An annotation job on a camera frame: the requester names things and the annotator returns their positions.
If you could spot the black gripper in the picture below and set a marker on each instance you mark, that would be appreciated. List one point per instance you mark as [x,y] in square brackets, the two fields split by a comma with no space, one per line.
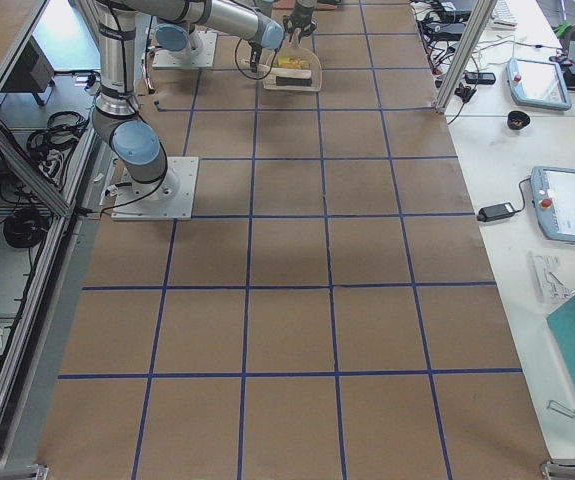
[300,11]
[254,51]

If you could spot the yellow green sponge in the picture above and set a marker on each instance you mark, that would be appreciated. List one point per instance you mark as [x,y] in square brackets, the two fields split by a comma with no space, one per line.
[293,63]

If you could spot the beige hand brush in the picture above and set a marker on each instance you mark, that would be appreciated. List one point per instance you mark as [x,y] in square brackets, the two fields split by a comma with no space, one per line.
[275,77]

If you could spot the beige plastic dustpan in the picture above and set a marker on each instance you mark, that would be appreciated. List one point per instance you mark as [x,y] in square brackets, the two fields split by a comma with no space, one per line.
[292,47]

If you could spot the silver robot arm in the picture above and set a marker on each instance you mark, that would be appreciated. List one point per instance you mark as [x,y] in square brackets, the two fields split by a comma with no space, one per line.
[116,118]
[250,21]

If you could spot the small black bowl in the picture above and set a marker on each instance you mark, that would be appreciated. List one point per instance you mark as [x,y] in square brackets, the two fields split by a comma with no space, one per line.
[517,120]

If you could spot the far blue teach pendant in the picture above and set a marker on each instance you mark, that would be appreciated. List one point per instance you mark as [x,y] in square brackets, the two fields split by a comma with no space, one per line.
[538,84]

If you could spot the blue teach pendant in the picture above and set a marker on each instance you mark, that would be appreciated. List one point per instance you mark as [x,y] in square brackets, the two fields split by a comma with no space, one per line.
[553,190]
[538,84]

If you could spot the black power adapter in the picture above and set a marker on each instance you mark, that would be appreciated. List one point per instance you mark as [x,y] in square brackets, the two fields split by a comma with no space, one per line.
[496,212]

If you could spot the near blue teach pendant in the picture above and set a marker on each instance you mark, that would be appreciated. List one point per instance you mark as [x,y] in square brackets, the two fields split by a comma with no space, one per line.
[553,190]

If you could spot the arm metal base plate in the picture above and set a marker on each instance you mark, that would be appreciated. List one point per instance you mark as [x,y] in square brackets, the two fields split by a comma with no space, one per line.
[173,199]
[187,50]

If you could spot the aluminium frame post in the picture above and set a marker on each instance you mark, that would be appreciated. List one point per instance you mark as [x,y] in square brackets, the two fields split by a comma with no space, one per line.
[475,26]

